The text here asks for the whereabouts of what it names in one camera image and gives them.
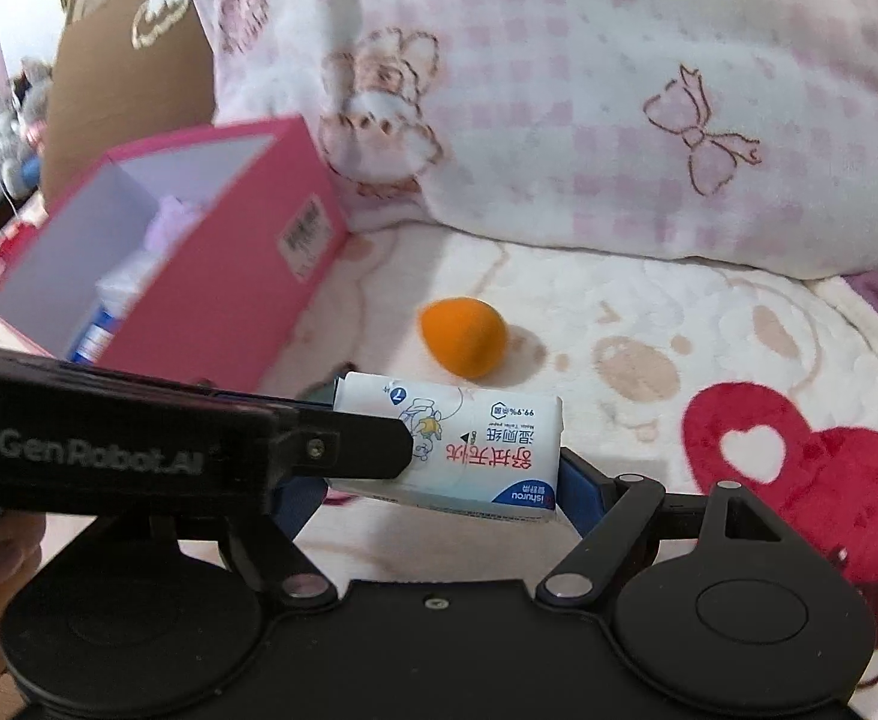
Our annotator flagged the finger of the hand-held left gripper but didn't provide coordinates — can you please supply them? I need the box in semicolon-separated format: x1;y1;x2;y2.
274;409;416;481
298;382;342;411

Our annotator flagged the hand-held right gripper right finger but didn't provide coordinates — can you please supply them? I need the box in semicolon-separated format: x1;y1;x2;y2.
536;448;785;607

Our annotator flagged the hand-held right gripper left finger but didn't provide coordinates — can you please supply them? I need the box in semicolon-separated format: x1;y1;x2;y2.
176;480;339;608

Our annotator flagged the white tissue pack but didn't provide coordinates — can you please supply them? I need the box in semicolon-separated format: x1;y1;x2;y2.
326;371;564;526

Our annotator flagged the blue plastic packet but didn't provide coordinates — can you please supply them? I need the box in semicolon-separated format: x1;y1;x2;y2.
68;298;127;365

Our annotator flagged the pink cardboard box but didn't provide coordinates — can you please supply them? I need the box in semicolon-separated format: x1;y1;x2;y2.
0;115;350;395

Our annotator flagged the purple plush toy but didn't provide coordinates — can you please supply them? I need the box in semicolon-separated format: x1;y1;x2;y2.
143;193;209;257

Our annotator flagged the orange egg-shaped sponge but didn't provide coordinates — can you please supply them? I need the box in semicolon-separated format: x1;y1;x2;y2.
419;298;509;380

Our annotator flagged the printed bed sheet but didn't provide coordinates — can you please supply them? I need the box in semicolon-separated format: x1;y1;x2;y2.
0;187;878;720

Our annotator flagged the grey plush toy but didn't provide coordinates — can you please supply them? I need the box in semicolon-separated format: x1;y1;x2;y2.
15;56;55;192

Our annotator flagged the brown pillow with cloud embroidery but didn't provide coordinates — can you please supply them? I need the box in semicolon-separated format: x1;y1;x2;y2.
38;0;219;200

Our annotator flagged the pink checked blanket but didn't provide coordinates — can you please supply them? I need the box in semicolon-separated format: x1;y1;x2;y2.
184;0;878;283

